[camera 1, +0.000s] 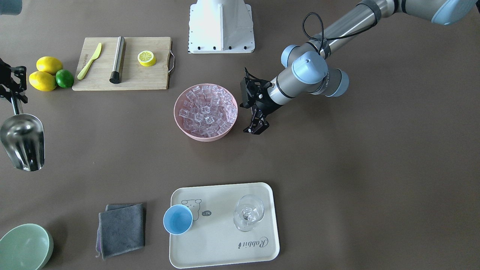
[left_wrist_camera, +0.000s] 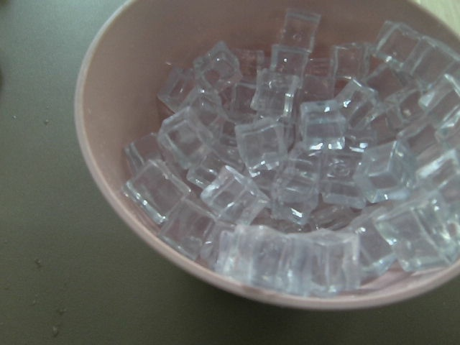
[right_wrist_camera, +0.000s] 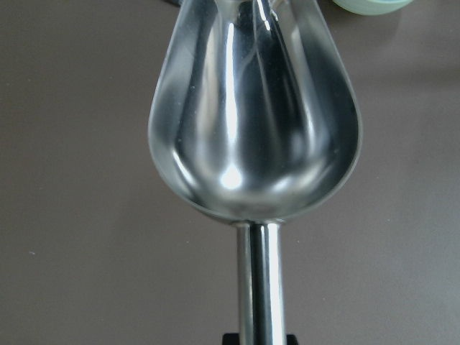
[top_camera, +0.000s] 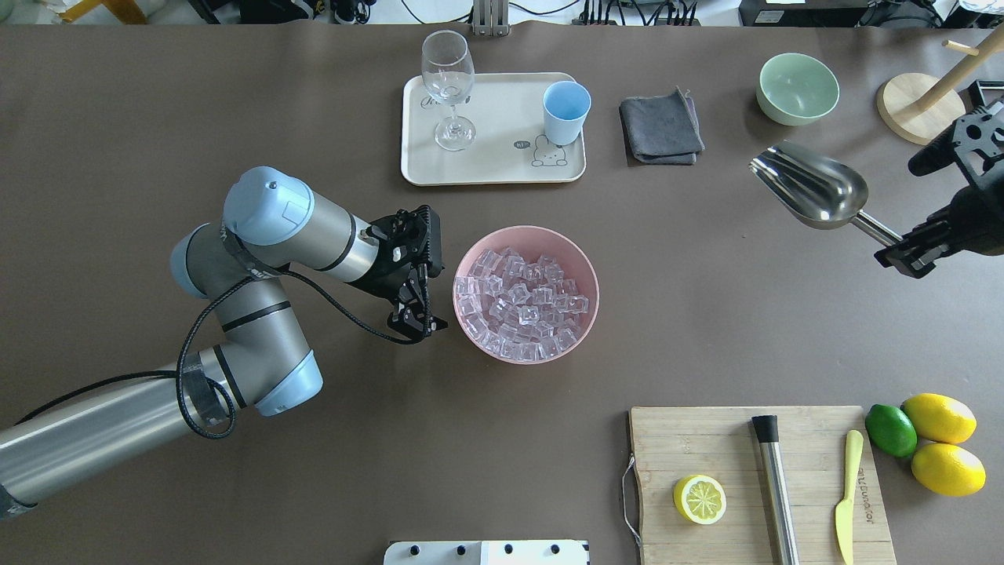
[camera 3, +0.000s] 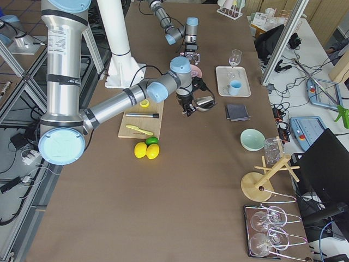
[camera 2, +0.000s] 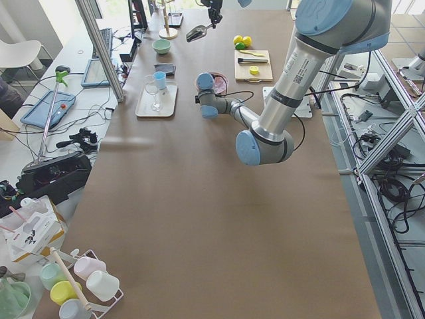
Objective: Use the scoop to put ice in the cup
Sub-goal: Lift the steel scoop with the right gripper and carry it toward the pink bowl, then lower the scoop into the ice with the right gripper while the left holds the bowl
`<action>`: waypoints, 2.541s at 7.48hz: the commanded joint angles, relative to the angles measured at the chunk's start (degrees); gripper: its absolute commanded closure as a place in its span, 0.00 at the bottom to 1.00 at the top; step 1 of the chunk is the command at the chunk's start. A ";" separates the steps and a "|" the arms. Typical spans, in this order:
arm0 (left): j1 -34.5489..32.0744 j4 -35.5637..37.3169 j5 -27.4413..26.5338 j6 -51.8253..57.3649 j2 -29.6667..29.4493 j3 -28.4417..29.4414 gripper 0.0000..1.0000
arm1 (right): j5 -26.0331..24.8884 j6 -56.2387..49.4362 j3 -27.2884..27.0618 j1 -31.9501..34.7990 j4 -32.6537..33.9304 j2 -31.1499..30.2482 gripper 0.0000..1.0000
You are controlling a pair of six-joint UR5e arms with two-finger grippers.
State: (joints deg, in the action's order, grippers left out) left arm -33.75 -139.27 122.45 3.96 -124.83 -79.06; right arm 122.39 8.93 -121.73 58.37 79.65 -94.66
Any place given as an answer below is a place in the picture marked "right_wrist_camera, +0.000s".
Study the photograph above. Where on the metal ice scoop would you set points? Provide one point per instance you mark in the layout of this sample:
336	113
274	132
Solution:
254	122

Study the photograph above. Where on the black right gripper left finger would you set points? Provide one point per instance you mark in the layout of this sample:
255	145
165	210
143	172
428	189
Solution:
230	339

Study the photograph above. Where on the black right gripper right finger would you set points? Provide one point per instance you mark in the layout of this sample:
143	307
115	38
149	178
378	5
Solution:
292	340

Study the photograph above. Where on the green bowl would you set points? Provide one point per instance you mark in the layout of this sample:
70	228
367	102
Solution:
372	7

